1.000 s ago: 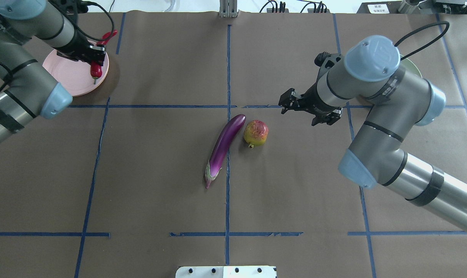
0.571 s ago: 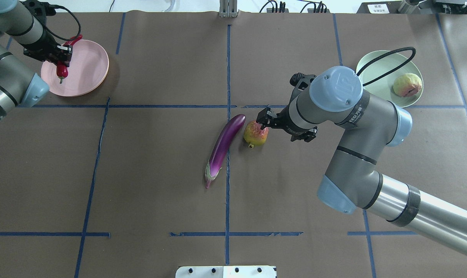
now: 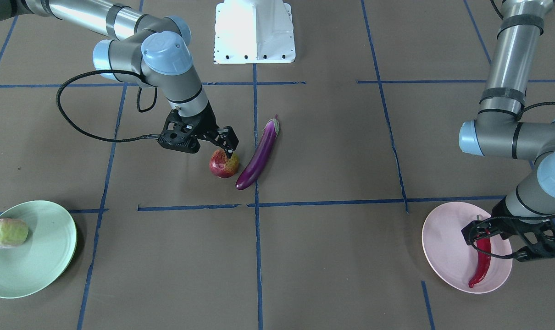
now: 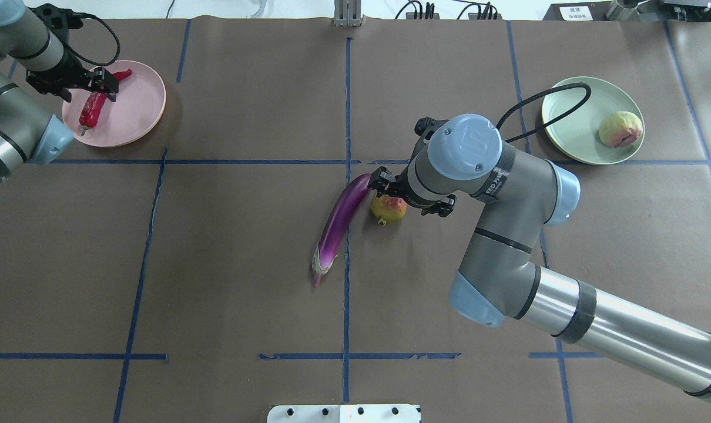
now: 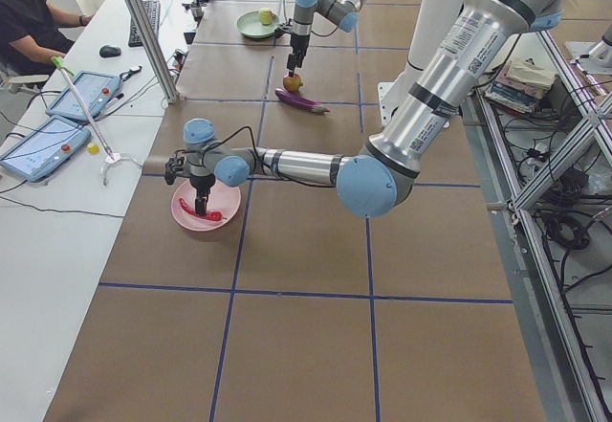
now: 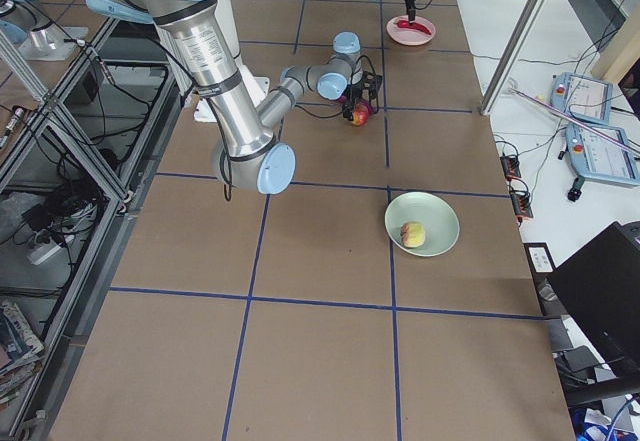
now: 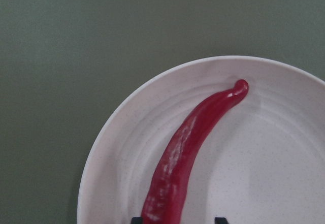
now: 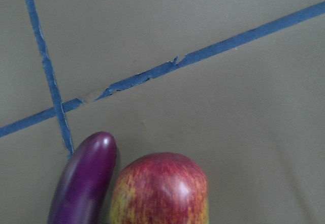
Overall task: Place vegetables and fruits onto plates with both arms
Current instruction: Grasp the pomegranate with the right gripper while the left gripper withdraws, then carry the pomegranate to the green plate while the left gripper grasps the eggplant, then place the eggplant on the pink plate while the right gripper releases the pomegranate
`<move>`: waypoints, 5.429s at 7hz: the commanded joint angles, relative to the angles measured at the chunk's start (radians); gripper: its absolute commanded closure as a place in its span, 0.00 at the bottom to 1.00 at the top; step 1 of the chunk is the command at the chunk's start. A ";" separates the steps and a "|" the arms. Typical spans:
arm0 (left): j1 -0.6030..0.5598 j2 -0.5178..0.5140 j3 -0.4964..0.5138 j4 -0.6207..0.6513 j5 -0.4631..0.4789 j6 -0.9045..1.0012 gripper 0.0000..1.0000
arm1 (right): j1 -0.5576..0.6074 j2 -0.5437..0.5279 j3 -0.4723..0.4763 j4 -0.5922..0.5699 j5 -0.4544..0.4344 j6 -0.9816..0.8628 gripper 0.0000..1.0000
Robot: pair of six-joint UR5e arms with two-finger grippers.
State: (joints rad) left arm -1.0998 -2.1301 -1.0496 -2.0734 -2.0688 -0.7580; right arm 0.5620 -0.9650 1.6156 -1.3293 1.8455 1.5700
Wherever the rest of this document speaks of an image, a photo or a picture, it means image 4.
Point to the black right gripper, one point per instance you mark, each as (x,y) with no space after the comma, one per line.
(389,185)

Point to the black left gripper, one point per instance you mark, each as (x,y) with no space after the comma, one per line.
(67,75)

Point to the red chili pepper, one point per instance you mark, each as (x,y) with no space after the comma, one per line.
(90,113)

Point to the red yellow pomegranate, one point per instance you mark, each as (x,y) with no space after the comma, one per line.
(387,209)

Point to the purple eggplant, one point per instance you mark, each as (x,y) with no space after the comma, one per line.
(336,226)

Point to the green cabbage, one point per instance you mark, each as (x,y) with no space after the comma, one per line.
(620,129)

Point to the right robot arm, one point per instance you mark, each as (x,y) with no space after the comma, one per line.
(497,278)

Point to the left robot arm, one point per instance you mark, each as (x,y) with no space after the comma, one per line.
(36,39)

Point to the pink plate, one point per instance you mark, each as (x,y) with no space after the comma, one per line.
(138,108)

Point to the green plate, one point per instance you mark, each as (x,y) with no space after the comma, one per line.
(577,134)

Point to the black power strip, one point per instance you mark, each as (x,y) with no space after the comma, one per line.
(464,11)

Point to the labelled grey box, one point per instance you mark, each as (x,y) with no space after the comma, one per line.
(577,11)

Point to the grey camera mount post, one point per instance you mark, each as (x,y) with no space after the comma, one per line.
(348,13)

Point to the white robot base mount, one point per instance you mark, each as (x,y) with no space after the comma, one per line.
(346,413)

